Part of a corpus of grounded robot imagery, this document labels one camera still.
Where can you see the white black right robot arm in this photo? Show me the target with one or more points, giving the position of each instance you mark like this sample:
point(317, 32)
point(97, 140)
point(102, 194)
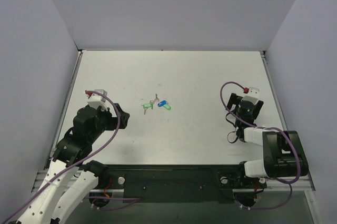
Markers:
point(283, 154)

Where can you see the green framed key tag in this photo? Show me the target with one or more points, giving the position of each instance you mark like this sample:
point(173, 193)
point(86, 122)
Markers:
point(167, 107)

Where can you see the green plastic key tag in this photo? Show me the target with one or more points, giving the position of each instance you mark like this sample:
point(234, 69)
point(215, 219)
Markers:
point(147, 106)

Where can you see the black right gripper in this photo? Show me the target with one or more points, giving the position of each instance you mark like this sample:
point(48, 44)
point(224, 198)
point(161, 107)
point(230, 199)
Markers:
point(259, 104)

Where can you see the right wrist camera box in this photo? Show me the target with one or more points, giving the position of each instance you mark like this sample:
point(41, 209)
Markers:
point(251, 94)

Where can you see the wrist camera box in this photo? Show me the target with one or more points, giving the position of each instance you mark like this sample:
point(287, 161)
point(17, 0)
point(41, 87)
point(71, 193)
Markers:
point(251, 94)
point(96, 101)

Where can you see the dark grey key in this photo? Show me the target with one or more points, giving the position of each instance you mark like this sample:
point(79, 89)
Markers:
point(156, 98)

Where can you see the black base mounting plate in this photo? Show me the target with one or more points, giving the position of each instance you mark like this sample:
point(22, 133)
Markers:
point(177, 183)

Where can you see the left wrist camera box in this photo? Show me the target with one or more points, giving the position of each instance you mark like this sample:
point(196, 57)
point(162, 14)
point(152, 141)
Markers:
point(96, 101)

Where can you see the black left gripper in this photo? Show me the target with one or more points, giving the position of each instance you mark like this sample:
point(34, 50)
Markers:
point(116, 119)

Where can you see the blue plastic key fob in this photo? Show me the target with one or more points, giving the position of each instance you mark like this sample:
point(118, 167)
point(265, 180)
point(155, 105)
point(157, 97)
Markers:
point(162, 103)

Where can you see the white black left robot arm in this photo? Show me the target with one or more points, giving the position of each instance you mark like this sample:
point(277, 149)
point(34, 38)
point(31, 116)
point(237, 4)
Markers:
point(54, 201)

